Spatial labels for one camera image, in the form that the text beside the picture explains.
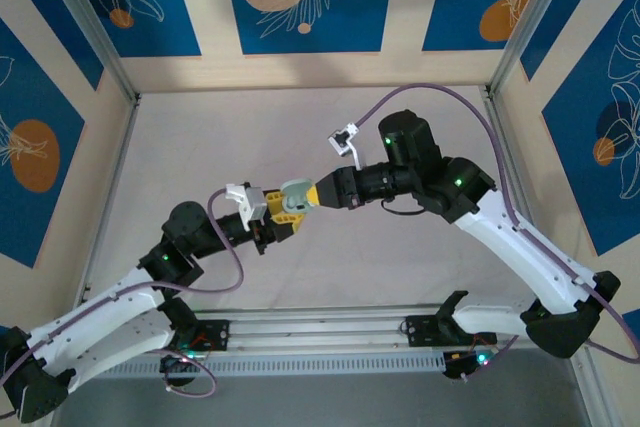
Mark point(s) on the mint green earbud charging case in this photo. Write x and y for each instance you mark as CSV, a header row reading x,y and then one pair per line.
x,y
295,187

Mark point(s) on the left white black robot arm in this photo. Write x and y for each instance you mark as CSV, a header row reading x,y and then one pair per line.
x,y
100,342

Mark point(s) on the black controller board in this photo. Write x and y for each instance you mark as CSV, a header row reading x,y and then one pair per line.
x,y
175,362
460,367

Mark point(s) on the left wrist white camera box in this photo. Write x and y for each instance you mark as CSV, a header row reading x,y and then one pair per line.
x,y
252,199

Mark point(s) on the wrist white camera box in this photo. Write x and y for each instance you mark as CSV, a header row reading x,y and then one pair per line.
x,y
341,142
252,199

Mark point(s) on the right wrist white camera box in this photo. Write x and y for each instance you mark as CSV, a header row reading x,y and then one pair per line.
x,y
341,142

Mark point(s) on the aluminium side rail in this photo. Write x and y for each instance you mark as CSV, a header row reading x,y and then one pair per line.
x,y
492,103
112,187

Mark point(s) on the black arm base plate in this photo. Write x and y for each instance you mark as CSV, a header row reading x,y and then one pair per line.
x,y
215,334
420,332

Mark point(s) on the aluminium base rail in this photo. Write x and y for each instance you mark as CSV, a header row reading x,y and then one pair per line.
x,y
320,329

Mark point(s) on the aluminium frame post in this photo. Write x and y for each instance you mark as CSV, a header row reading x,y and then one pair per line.
x,y
530,22
90,22

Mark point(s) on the aluminium frame leg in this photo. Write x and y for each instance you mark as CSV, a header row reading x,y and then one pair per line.
x,y
585,397

